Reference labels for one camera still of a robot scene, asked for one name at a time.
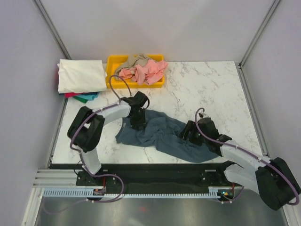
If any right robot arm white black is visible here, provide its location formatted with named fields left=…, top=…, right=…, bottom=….
left=179, top=118, right=301, bottom=210

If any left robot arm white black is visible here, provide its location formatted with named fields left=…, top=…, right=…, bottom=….
left=67, top=91, right=150, bottom=185

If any folded light blue t-shirt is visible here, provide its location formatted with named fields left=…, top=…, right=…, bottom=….
left=77, top=92, right=99, bottom=101

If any yellow plastic bin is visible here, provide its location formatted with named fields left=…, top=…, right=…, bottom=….
left=106, top=55, right=166, bottom=89

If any aluminium frame rail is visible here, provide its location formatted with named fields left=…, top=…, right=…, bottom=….
left=32, top=168, right=291, bottom=189

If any left aluminium post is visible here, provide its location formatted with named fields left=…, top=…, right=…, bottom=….
left=33, top=0, right=71, bottom=60

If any folded white t-shirt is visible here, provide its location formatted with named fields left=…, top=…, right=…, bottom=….
left=57, top=59, right=107, bottom=94

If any white slotted cable duct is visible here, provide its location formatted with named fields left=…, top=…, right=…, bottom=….
left=43, top=187, right=220, bottom=199

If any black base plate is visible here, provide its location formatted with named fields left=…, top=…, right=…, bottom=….
left=76, top=161, right=232, bottom=194

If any blue-grey t-shirt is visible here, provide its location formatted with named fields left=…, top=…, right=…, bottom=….
left=116, top=110, right=218, bottom=163

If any beige t-shirt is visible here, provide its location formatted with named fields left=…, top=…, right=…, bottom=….
left=114, top=54, right=150, bottom=75

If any right aluminium post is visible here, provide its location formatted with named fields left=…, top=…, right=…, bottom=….
left=237, top=0, right=283, bottom=69

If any aluminium post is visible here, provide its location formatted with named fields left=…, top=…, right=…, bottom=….
left=33, top=0, right=71, bottom=60
left=237, top=0, right=283, bottom=69

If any folded red t-shirt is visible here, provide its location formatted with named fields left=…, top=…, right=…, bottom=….
left=64, top=92, right=80, bottom=98

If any folded green t-shirt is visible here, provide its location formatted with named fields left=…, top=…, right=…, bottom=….
left=73, top=95, right=94, bottom=104

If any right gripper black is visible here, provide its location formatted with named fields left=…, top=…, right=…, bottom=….
left=177, top=120, right=208, bottom=146

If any pink t-shirt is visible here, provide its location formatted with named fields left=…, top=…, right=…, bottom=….
left=117, top=59, right=168, bottom=85

